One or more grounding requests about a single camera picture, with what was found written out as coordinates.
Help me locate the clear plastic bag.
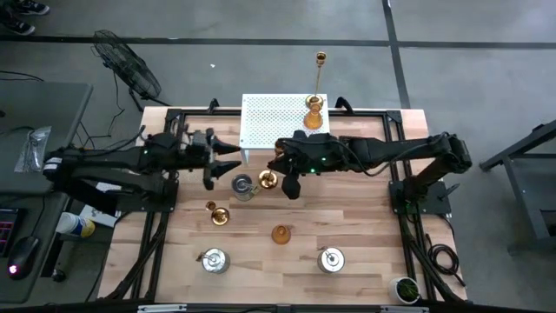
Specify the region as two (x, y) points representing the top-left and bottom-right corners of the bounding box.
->
(13, 125), (52, 174)

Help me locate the coiled black cable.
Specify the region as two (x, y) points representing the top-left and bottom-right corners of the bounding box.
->
(424, 232), (467, 288)

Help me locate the black aluminium table frame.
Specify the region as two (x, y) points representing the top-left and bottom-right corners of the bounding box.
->
(98, 107), (466, 305)

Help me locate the short gold candlestick holder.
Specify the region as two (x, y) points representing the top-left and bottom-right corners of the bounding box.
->
(204, 200), (231, 227)

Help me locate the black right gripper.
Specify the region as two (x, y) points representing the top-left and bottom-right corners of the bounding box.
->
(266, 129), (343, 200)

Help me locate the white perforated metal shelf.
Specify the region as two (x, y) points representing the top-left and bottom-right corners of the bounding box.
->
(239, 92), (332, 165)

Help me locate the black computer mouse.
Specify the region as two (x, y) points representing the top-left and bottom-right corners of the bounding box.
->
(6, 235), (41, 282)

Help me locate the person's shoe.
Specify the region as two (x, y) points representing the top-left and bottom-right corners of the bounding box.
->
(0, 17), (36, 37)
(12, 0), (51, 17)

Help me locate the tall gold candlestick holder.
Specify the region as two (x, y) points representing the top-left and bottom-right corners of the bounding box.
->
(304, 50), (328, 111)

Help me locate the backlit keyboard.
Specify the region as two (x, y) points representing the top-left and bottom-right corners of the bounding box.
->
(0, 207), (21, 257)

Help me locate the medium gold candlestick holder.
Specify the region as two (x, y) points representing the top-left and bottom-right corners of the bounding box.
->
(258, 145), (283, 190)

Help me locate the white pot with succulent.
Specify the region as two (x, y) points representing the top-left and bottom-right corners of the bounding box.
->
(387, 276), (421, 305)

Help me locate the white printed paper sheet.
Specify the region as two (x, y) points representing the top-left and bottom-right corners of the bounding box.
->
(79, 203), (121, 229)

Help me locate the black metal stand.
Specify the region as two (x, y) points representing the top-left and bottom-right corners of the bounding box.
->
(479, 119), (556, 256)

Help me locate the grey desk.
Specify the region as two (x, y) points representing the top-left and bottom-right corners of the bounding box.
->
(0, 80), (95, 305)

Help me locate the black floor fan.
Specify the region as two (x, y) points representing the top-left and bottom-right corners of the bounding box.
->
(89, 29), (171, 113)

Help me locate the amber ribbed glass candle holder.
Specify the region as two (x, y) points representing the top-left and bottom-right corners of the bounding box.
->
(302, 103), (325, 131)
(271, 223), (293, 246)

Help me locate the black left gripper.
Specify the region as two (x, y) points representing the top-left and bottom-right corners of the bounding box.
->
(184, 127), (243, 191)

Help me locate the white bottle with yellow label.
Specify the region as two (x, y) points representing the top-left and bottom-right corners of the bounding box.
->
(55, 211), (96, 239)

